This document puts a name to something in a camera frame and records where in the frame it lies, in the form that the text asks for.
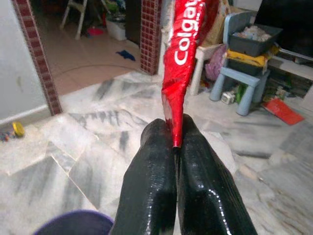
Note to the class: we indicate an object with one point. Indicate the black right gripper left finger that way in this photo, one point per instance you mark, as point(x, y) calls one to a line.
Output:
point(146, 186)

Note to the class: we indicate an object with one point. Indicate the dark grey plastic bin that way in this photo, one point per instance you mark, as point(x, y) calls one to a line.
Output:
point(254, 41)

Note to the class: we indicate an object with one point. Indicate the yellow lidded toy jar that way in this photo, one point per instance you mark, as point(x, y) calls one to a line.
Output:
point(18, 129)

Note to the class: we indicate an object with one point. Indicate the blue cloth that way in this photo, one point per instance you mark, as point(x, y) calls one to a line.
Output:
point(126, 55)

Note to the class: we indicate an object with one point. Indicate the red Colgate toothpaste box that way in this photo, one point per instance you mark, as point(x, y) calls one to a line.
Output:
point(182, 63)

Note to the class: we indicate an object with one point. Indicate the white plastic kids table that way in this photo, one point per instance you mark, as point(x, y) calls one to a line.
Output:
point(199, 68)

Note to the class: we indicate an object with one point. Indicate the white cube toy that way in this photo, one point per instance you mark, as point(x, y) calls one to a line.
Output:
point(227, 97)

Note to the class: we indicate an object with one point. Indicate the dark cabinet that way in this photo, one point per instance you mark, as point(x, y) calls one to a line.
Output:
point(133, 19)

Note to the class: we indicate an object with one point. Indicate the light blue kids chair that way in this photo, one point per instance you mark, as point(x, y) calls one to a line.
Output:
point(240, 80)

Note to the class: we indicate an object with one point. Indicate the white storage box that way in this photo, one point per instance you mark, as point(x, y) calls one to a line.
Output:
point(116, 30)

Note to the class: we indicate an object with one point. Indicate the yellow black flat package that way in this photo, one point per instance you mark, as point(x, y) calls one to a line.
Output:
point(247, 58)

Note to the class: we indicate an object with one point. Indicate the red bowl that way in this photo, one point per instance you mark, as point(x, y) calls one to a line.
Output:
point(95, 31)

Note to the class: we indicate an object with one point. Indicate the pink purple bag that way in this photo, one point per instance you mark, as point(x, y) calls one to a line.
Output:
point(216, 62)

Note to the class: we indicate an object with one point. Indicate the red flat book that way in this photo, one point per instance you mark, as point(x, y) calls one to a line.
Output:
point(283, 111)

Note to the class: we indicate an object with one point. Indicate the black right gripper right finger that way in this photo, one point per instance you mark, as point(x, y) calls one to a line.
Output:
point(207, 186)

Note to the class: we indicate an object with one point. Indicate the black television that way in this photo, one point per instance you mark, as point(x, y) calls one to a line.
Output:
point(286, 22)

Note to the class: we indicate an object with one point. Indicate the white baby high chair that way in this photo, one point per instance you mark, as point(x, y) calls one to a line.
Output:
point(78, 14)

